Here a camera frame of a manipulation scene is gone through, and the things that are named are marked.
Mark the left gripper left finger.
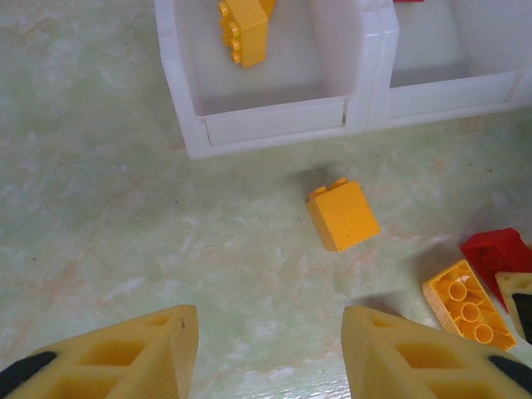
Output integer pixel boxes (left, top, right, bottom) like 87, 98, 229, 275
0, 304, 200, 399

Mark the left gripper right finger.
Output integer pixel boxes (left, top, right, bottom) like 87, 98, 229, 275
342, 305, 532, 399

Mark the yellow lego brick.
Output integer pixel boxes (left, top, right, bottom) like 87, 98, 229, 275
306, 177, 382, 254
421, 259, 518, 352
218, 0, 271, 71

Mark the white plastic bin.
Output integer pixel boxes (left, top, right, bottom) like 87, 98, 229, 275
365, 0, 532, 132
153, 0, 390, 161

